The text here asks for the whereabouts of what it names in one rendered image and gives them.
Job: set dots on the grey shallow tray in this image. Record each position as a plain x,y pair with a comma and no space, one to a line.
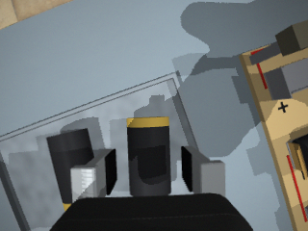
27,177

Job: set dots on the tan battery holder board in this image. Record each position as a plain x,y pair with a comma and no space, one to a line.
284,120

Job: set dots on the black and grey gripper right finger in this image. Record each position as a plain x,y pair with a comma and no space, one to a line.
200,174

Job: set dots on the black battery with gold top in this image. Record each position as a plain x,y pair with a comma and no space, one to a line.
149,155
68,150
303,142

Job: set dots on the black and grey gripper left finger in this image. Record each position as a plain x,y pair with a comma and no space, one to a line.
95,179

